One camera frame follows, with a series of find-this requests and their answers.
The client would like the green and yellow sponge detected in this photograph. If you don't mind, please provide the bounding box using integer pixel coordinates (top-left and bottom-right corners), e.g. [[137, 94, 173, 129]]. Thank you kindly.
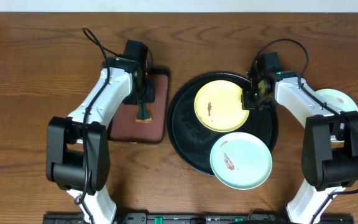
[[135, 103, 152, 123]]

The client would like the yellow plate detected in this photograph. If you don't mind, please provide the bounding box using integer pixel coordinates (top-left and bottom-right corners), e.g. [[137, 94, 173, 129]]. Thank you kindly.
[[194, 80, 249, 133]]

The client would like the light blue plate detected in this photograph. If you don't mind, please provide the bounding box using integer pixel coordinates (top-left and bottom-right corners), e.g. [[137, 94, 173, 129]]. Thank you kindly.
[[316, 88, 358, 142], [209, 132, 273, 190]]

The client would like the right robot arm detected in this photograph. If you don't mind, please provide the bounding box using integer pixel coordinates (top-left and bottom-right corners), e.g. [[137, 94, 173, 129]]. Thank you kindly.
[[242, 68, 358, 223]]

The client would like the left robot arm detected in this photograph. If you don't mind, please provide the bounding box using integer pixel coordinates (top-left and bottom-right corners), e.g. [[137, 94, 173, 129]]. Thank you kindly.
[[46, 55, 155, 223]]

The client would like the black rectangular tray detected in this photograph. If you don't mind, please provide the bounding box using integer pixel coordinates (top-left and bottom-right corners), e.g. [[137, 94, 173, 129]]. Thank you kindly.
[[108, 67, 170, 144]]

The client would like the black round tray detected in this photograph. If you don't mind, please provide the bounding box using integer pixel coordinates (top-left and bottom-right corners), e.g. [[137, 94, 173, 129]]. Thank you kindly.
[[167, 72, 278, 175]]

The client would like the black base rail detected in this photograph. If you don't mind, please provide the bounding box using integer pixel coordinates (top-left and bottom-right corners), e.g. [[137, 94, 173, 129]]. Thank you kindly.
[[42, 212, 356, 224]]

